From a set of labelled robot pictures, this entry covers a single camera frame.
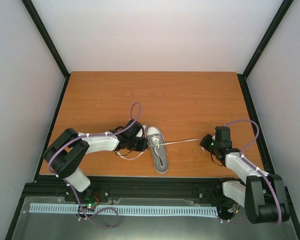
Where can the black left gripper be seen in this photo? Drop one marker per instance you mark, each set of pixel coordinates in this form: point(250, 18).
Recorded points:
point(143, 146)

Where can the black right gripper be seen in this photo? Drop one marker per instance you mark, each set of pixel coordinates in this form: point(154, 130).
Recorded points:
point(204, 143)

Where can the white shoelace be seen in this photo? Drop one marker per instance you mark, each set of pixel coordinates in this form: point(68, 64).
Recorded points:
point(117, 153)

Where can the grey canvas sneaker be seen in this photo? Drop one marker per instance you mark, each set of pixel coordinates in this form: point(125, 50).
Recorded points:
point(154, 136)

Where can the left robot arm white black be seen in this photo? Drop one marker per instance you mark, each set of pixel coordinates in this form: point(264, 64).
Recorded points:
point(65, 154)

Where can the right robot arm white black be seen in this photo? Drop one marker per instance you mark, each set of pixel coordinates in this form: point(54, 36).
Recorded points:
point(261, 194)

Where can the grey metal front plate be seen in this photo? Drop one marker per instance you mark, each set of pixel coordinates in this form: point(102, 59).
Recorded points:
point(104, 223)

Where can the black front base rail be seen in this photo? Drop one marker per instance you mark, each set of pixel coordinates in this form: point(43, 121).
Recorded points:
point(106, 188)

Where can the light blue slotted cable duct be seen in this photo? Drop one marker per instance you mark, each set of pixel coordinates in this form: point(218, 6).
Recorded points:
point(130, 210)

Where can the black aluminium frame post right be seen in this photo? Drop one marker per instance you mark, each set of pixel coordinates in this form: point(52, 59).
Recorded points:
point(274, 24)

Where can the black aluminium frame post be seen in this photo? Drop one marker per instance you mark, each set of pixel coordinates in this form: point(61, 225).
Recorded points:
point(274, 24)
point(34, 15)

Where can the black aluminium frame post left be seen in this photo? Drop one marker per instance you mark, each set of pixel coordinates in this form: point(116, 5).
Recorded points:
point(34, 15)

